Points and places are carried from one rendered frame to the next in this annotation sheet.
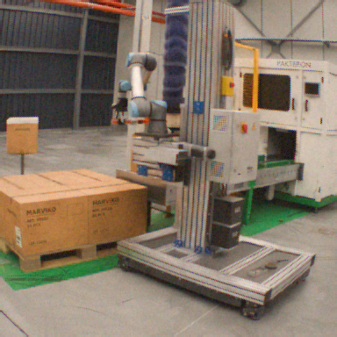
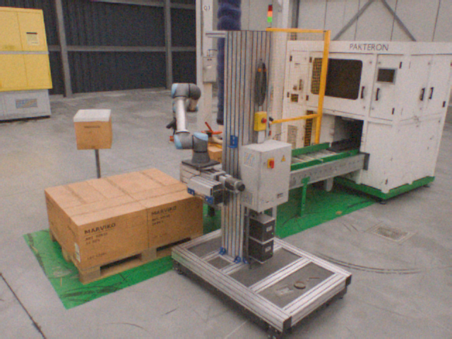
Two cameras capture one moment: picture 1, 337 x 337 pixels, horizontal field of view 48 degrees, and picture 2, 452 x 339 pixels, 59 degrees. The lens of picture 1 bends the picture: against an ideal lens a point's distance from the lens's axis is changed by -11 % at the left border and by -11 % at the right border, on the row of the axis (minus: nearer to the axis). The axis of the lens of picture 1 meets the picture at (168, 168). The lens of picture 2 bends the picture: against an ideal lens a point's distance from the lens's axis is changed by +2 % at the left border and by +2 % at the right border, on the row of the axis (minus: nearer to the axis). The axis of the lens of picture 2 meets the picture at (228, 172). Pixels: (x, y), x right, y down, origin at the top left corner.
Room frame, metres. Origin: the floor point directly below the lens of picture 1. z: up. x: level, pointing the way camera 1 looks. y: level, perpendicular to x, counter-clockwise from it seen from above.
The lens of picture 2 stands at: (-0.10, -0.45, 1.97)
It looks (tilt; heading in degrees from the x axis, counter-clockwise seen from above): 19 degrees down; 6
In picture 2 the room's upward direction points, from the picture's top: 1 degrees clockwise
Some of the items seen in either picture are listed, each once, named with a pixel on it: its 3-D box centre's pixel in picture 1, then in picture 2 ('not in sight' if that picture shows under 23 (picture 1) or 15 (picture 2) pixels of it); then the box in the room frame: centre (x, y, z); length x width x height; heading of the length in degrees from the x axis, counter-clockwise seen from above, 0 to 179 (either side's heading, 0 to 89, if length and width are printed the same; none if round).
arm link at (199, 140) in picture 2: (157, 109); (199, 140); (2.91, 0.10, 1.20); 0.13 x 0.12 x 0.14; 108
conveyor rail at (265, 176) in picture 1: (247, 180); (301, 177); (4.22, -0.83, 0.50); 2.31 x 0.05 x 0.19; 134
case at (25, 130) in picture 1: (22, 134); (94, 128); (4.81, 1.84, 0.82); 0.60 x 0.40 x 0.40; 20
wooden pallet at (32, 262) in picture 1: (59, 234); (126, 234); (3.39, 0.94, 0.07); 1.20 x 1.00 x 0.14; 134
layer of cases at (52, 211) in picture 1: (58, 204); (124, 210); (3.39, 0.94, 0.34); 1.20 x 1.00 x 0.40; 134
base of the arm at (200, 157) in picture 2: (157, 125); (200, 155); (2.92, 0.09, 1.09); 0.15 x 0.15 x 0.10
